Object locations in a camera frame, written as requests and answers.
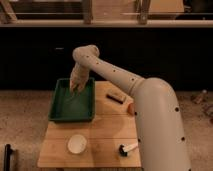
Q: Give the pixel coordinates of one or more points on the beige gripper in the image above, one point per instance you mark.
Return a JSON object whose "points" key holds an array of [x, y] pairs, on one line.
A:
{"points": [[78, 77]]}

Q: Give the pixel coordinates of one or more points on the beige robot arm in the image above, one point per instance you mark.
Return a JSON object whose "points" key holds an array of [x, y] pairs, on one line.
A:
{"points": [[161, 139]]}

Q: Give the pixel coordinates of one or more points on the green plastic tray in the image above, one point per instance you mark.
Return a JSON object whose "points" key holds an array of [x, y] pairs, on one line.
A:
{"points": [[73, 106]]}

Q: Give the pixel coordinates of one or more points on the wooden block with black stripe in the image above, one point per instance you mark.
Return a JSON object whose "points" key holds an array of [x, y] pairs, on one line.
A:
{"points": [[116, 96]]}

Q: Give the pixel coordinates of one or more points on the white round bowl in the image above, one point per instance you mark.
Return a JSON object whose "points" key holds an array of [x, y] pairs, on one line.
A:
{"points": [[77, 144]]}

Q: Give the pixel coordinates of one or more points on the orange round fruit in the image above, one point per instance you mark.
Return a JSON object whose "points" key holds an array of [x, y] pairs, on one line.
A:
{"points": [[130, 109]]}

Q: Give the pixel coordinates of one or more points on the wooden table board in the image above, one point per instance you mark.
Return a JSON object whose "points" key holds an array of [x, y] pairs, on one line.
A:
{"points": [[111, 127]]}

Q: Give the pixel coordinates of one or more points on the black object at floor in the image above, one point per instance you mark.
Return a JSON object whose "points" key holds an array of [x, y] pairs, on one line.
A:
{"points": [[8, 151]]}

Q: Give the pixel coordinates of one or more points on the white handled black brush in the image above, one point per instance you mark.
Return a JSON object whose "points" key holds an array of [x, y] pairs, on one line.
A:
{"points": [[125, 149]]}

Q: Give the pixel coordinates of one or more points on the wooden shelf frame background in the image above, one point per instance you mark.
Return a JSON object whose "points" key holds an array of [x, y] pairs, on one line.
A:
{"points": [[107, 13]]}

